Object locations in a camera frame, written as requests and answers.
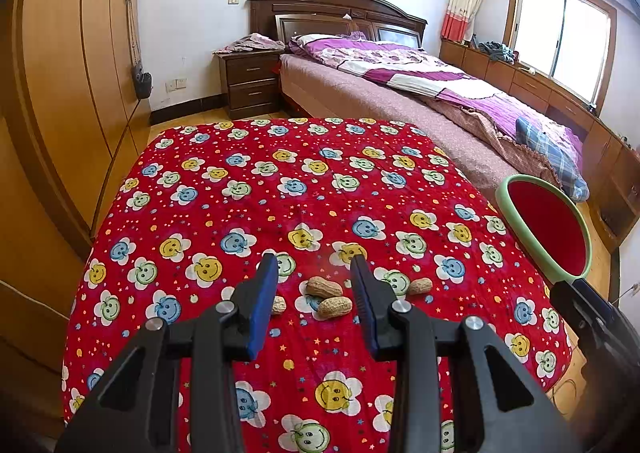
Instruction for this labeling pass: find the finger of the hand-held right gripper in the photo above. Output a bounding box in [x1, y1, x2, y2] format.
[572, 279, 615, 316]
[550, 281, 596, 339]

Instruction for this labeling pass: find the pink clothes pile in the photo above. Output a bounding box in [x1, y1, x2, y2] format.
[212, 33, 286, 56]

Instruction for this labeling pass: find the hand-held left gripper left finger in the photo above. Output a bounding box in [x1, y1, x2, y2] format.
[54, 253, 279, 453]

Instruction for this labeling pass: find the wooden wardrobe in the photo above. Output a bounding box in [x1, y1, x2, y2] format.
[0, 0, 153, 374]

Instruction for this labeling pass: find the white cable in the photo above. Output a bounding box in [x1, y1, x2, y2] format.
[0, 279, 71, 324]

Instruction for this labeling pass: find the red bucket with green rim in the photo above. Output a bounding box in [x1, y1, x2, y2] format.
[496, 174, 593, 286]

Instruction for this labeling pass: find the wooden framed window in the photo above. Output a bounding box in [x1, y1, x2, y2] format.
[504, 0, 618, 108]

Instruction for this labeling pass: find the purple patterned quilt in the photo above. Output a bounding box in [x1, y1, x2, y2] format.
[289, 33, 586, 168]

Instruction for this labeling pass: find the bed with pink mattress cover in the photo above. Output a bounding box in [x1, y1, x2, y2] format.
[278, 33, 591, 204]

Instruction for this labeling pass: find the blue grey clothes pile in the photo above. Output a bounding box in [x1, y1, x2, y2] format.
[479, 40, 518, 64]

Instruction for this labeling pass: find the low wooden cabinet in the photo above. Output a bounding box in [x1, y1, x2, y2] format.
[440, 39, 640, 254]

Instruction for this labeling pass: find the black hanging bag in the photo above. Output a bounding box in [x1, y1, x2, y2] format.
[131, 64, 153, 98]

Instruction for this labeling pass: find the blue plaid cloth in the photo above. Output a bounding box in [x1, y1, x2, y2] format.
[515, 116, 591, 202]

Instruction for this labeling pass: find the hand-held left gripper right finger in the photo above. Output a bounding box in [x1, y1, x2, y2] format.
[350, 255, 583, 453]

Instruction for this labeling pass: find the dark wooden headboard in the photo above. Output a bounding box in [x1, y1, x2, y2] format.
[248, 0, 429, 51]

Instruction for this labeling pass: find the red smiley printed tablecloth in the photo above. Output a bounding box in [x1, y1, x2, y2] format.
[60, 117, 573, 453]

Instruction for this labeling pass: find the dark wooden nightstand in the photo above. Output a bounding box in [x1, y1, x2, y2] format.
[217, 50, 286, 121]

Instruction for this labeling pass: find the pink checked blanket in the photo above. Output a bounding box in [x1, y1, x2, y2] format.
[425, 100, 566, 184]

